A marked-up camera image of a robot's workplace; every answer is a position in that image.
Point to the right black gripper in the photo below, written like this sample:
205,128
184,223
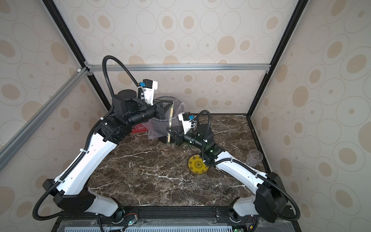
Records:
177,136

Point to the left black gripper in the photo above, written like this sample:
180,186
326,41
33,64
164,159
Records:
161,110

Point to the disposable chopsticks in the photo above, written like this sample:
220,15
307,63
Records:
171,117

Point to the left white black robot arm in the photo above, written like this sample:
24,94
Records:
69,189

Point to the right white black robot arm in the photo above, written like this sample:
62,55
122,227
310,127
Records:
267,201

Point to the black mesh trash bin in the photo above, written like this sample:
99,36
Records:
158,126

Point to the clear plastic bin liner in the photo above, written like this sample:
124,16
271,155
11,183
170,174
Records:
157,128

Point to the red white toaster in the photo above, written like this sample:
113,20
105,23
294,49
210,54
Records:
139,128

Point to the yellow round plate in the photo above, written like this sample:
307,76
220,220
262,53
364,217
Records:
196,165

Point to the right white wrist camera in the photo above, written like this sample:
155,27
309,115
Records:
186,118

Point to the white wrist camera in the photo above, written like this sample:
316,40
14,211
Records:
147,89
186,118

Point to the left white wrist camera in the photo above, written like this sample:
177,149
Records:
147,89

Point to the back aluminium frame bar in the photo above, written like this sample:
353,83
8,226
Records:
198,67

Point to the aluminium frame bar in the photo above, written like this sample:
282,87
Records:
198,67
24,134

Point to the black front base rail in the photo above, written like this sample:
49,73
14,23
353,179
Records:
174,219

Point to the left black corner post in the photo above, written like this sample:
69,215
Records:
55,14

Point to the black corner post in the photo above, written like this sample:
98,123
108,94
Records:
55,14
292,23

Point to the right black corner post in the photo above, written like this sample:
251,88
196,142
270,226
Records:
292,23

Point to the left aluminium frame bar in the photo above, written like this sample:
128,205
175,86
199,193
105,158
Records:
24,134

